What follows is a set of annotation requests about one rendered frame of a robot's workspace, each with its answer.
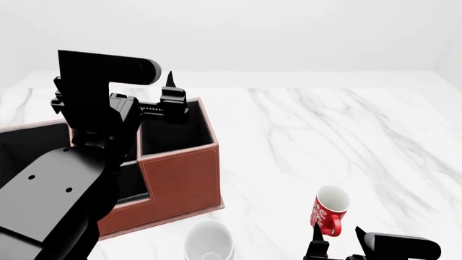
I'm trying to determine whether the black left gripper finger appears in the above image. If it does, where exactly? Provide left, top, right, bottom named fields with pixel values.
left=50, top=76, right=67, bottom=115
left=158, top=70, right=191, bottom=125

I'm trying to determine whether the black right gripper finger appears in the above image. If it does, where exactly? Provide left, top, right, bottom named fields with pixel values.
left=303, top=221, right=331, bottom=260
left=354, top=225, right=370, bottom=256

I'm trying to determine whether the red mug with white print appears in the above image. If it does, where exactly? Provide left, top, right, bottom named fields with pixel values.
left=309, top=184, right=352, bottom=238

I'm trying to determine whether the brown leather caddy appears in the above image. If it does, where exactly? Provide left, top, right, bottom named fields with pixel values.
left=0, top=97, right=225, bottom=241

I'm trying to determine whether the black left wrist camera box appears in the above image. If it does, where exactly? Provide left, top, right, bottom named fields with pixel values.
left=57, top=49, right=162, bottom=124

